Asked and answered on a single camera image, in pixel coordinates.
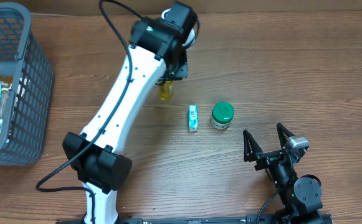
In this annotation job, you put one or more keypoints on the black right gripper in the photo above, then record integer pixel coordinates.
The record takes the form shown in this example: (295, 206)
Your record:
(254, 152)

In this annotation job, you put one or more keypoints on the green lid white jar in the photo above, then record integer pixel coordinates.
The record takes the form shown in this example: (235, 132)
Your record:
(222, 115)

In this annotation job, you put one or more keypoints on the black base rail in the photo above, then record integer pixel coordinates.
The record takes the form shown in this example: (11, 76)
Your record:
(249, 219)

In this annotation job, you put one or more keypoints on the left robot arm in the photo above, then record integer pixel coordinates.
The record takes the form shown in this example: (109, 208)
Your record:
(155, 54)

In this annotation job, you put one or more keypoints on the white barcode scanner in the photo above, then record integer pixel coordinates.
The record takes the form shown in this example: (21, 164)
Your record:
(192, 35)

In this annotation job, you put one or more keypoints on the yellow bottle with silver cap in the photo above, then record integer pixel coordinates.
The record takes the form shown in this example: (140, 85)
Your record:
(166, 90)

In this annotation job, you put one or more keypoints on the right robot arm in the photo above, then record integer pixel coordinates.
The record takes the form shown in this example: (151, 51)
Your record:
(300, 196)

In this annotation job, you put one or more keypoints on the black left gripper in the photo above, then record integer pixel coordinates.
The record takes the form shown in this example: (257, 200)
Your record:
(180, 68)

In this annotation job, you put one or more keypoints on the grey plastic shopping basket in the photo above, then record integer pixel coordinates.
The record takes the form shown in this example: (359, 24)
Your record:
(27, 108)

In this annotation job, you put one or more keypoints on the brown snack package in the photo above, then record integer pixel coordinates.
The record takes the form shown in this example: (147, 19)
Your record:
(6, 84)

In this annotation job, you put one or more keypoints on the teal white small packet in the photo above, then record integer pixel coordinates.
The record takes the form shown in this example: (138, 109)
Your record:
(193, 118)

